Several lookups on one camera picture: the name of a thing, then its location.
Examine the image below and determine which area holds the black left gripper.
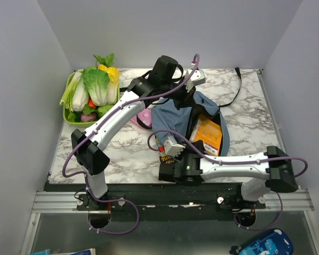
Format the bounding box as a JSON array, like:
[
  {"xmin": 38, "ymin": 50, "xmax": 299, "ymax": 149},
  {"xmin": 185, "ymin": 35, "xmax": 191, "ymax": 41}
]
[{"xmin": 160, "ymin": 76, "xmax": 197, "ymax": 111}]

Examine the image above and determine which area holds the blue student backpack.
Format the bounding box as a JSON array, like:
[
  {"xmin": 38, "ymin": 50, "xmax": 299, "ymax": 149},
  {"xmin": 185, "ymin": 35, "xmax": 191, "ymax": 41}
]
[{"xmin": 119, "ymin": 67, "xmax": 242, "ymax": 157}]

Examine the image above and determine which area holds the orange book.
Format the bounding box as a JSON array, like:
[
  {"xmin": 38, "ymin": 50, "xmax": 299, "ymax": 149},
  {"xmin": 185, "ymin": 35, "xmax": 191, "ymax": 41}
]
[{"xmin": 190, "ymin": 115, "xmax": 222, "ymax": 156}]

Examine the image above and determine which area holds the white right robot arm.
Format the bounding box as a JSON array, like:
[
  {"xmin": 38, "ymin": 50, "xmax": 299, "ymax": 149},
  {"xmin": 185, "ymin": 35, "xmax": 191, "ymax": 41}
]
[{"xmin": 158, "ymin": 146, "xmax": 298, "ymax": 208}]

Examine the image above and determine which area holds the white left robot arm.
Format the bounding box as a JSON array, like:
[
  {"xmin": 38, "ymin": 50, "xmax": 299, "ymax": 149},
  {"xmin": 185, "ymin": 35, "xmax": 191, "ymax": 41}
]
[{"xmin": 68, "ymin": 54, "xmax": 199, "ymax": 210}]

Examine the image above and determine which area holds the black cover story book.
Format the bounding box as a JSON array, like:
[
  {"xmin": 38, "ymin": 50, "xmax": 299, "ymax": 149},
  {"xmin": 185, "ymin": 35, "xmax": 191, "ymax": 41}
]
[{"xmin": 155, "ymin": 137, "xmax": 175, "ymax": 164}]

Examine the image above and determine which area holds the pink cartoon pencil case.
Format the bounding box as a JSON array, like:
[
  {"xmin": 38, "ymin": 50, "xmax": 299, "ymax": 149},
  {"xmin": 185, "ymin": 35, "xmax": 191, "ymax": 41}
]
[{"xmin": 131, "ymin": 109, "xmax": 152, "ymax": 130}]

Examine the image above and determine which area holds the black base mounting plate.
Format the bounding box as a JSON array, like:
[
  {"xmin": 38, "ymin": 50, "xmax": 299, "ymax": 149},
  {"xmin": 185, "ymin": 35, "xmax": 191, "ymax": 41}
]
[{"xmin": 43, "ymin": 183, "xmax": 265, "ymax": 226}]

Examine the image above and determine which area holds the yellow leaf napa cabbage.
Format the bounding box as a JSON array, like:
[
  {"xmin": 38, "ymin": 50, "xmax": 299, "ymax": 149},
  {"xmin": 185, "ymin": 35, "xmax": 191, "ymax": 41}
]
[{"xmin": 94, "ymin": 53, "xmax": 120, "ymax": 105}]

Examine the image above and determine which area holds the green leaf napa cabbage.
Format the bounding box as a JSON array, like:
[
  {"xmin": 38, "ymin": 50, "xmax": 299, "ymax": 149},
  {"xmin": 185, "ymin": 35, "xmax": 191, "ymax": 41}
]
[{"xmin": 82, "ymin": 67, "xmax": 110, "ymax": 106}]

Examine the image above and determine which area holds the round green cabbage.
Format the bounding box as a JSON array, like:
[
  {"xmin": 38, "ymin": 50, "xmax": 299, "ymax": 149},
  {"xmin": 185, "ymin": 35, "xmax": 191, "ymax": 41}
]
[{"xmin": 97, "ymin": 104, "xmax": 114, "ymax": 118}]

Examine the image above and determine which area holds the orange carrot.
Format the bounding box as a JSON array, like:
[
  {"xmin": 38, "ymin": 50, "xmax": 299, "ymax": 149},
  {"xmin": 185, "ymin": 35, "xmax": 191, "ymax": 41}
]
[{"xmin": 88, "ymin": 99, "xmax": 97, "ymax": 109}]

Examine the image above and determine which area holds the purple onion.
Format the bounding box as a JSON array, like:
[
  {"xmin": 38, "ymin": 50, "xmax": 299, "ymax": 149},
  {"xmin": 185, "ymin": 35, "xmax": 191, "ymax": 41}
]
[{"xmin": 80, "ymin": 112, "xmax": 97, "ymax": 122}]

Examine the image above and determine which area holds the white green leek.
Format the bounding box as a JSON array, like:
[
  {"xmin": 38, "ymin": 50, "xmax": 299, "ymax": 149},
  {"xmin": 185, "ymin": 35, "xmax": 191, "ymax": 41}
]
[{"xmin": 60, "ymin": 71, "xmax": 82, "ymax": 112}]

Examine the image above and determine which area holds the green vegetable basket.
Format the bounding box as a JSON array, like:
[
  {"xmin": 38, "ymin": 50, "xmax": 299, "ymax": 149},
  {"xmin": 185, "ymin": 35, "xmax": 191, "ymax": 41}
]
[{"xmin": 63, "ymin": 70, "xmax": 120, "ymax": 127}]

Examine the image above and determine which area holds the blue book at bottom edge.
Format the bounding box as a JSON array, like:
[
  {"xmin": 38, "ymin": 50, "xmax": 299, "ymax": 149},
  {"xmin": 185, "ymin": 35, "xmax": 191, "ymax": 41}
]
[{"xmin": 30, "ymin": 248, "xmax": 96, "ymax": 255}]

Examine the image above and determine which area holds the blue shark pencil case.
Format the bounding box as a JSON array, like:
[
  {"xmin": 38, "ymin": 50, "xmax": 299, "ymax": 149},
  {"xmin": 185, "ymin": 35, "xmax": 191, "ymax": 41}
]
[{"xmin": 229, "ymin": 228, "xmax": 294, "ymax": 255}]

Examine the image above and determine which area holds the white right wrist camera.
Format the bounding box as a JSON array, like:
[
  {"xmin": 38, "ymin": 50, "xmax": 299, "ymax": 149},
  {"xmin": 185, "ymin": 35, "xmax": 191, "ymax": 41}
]
[{"xmin": 163, "ymin": 138, "xmax": 186, "ymax": 157}]

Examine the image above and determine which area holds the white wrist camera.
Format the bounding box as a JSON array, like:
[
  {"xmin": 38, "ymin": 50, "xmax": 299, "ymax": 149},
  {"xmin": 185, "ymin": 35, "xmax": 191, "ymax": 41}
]
[
  {"xmin": 186, "ymin": 70, "xmax": 206, "ymax": 92},
  {"xmin": 163, "ymin": 138, "xmax": 186, "ymax": 157}
]

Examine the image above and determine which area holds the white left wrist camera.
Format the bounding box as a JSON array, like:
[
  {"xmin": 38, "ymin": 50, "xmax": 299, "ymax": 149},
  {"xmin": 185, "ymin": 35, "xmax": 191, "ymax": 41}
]
[{"xmin": 186, "ymin": 70, "xmax": 206, "ymax": 92}]

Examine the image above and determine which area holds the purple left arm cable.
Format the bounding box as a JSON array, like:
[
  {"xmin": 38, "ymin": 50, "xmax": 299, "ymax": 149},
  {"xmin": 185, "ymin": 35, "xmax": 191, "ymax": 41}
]
[{"xmin": 61, "ymin": 53, "xmax": 201, "ymax": 236}]

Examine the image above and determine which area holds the aluminium rail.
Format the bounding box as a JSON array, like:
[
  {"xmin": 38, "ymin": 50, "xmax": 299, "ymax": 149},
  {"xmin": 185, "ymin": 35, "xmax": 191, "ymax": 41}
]
[{"xmin": 31, "ymin": 191, "xmax": 90, "ymax": 214}]

